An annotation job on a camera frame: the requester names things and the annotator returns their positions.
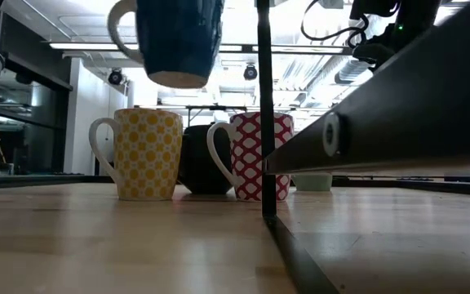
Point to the black metal divider frame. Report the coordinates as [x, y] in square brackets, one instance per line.
[382, 122]

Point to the long ceiling light fixture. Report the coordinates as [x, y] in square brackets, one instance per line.
[96, 46]

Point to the black mug red interior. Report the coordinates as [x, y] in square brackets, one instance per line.
[198, 163]

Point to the black ceiling spotlight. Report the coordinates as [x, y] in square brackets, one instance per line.
[115, 77]
[250, 72]

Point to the green mug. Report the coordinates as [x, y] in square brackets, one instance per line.
[312, 183]

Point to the red lattice patterned mug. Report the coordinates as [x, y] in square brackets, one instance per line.
[247, 159]

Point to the yellow dotted white mug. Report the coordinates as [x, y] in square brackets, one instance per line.
[147, 155]

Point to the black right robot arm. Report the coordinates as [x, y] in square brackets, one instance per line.
[418, 16]

